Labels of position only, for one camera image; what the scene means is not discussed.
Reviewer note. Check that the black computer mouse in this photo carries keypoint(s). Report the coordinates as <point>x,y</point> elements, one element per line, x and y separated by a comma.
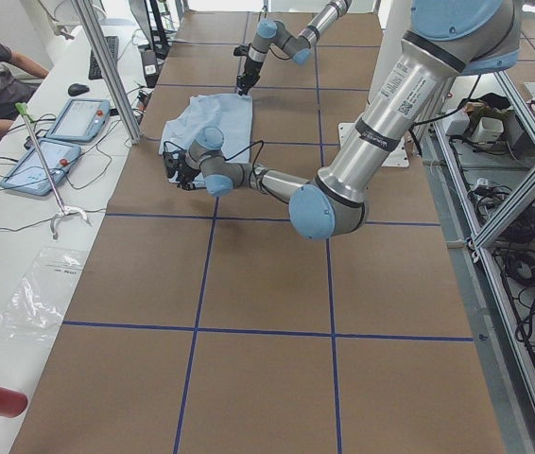
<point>77,89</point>

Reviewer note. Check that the reacher grabber tool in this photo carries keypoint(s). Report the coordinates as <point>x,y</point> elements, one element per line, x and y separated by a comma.
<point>64,209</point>

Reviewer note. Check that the near teach pendant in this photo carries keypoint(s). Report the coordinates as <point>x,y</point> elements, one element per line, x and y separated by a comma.
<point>28,176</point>

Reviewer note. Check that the far teach pendant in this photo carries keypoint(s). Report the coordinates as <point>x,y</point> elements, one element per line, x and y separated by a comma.
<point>80,120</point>

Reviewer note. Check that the aluminium frame rail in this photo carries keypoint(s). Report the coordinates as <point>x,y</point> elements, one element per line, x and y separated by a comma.
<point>487,199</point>

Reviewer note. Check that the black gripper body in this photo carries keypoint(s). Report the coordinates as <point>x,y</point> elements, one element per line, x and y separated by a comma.
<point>185,172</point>
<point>250,69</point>

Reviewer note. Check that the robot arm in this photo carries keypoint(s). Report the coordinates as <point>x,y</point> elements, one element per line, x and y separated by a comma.
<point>298,48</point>
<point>443,40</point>

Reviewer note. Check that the clear plastic bag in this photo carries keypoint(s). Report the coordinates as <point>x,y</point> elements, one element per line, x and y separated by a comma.
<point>36,309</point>

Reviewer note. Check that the teach pendant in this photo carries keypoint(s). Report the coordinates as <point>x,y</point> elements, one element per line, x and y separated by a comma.
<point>28,176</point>
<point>80,120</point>

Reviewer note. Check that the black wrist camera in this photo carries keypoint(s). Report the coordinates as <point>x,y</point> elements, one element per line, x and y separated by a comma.
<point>172,163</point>
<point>241,51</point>

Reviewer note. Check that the light blue button-up shirt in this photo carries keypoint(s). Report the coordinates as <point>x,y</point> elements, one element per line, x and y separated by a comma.
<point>231,113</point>

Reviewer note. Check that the grey aluminium post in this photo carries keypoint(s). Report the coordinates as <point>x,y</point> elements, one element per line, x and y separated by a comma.
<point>94,33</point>

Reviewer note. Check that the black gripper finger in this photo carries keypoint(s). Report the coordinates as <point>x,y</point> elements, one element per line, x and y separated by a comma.
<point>243,87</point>

